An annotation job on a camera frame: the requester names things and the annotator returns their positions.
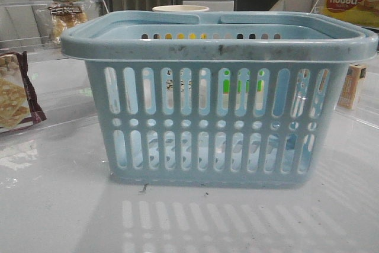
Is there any light blue plastic basket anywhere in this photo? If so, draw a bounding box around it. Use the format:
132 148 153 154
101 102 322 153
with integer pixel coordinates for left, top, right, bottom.
60 11 378 188

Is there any green snack package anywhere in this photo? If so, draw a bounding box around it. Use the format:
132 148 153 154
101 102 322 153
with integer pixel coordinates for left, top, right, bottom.
223 69 265 94

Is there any white paper cup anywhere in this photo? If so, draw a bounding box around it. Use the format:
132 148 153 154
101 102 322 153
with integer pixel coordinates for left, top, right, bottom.
152 5 209 12

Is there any small beige snack box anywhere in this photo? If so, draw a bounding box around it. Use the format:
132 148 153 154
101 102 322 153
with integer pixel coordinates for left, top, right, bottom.
338 64 367 110

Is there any brown cracker snack packet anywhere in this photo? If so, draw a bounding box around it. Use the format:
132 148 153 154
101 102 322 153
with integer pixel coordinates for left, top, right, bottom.
1 52 47 133

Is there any clear acrylic shelf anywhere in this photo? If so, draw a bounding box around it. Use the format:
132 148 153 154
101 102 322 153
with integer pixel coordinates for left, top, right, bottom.
1 0 108 62

